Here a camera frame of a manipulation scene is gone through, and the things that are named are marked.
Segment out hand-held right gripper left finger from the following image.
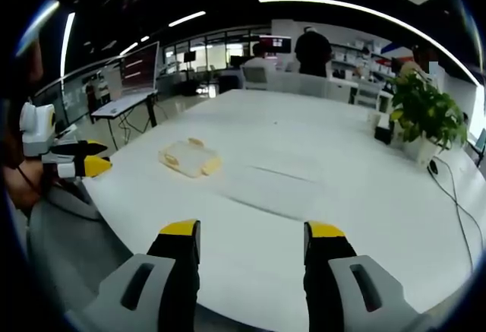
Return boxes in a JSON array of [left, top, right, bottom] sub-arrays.
[[81, 218, 201, 332]]

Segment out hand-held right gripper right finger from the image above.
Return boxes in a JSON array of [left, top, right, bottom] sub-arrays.
[[302, 220, 423, 332]]

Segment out white side desk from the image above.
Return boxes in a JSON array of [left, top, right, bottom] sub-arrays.
[[90, 90, 159, 151]]

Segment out grey chair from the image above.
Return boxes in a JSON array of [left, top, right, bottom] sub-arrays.
[[29, 184, 128, 312]]

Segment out tall ceiling light strip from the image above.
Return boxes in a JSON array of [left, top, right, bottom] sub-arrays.
[[59, 11, 77, 79]]

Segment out large display screen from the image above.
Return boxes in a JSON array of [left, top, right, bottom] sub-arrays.
[[120, 40, 161, 98]]

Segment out small black box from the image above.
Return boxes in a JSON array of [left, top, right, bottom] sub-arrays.
[[374, 124, 395, 145]]

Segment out short ceiling light bar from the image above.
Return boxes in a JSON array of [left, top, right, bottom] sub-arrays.
[[168, 10, 207, 28]]

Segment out white office chair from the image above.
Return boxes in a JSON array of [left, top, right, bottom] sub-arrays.
[[240, 65, 270, 91]]

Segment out green potted plant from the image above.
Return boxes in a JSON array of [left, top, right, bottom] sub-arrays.
[[390, 68, 469, 169]]

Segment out white office partition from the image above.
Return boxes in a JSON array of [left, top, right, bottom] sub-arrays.
[[265, 71, 360, 104]]

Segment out red computer monitor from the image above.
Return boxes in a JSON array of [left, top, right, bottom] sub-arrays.
[[259, 34, 294, 58]]

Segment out storage shelves with boxes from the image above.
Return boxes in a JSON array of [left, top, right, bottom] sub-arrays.
[[329, 38, 393, 79]]

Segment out long curved ceiling light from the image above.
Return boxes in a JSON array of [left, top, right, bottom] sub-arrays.
[[258, 0, 480, 87]]

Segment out black cable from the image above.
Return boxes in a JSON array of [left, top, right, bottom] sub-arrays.
[[427, 156, 478, 274]]

